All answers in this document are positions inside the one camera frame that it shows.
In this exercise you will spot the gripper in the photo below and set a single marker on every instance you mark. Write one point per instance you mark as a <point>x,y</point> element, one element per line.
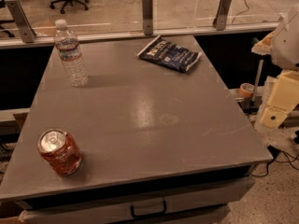
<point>289,44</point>

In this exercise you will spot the blue chip bag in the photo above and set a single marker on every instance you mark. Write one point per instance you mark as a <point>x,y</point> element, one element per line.
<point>169,55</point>

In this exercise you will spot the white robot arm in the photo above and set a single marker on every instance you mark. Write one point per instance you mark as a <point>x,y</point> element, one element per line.
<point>283,46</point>

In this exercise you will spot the tan tape roll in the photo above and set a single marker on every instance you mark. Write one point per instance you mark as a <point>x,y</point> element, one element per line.
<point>246,90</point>

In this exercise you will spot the clear plastic water bottle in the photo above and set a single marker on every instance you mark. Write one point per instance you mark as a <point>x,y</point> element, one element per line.
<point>68,48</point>

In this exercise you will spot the orange soda can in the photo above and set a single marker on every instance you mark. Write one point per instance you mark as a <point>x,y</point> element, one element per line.
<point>59,149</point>

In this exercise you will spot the clear glass barrier panel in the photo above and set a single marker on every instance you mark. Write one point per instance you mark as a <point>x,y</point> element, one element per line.
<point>119,16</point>

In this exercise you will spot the grey drawer with black handle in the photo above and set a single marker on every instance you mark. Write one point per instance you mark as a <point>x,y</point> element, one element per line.
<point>201,204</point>

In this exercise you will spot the middle metal glass bracket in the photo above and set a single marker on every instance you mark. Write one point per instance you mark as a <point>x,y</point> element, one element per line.
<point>147,13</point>

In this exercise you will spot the left metal glass bracket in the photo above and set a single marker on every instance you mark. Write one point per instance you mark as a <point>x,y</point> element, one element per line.
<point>27,33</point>

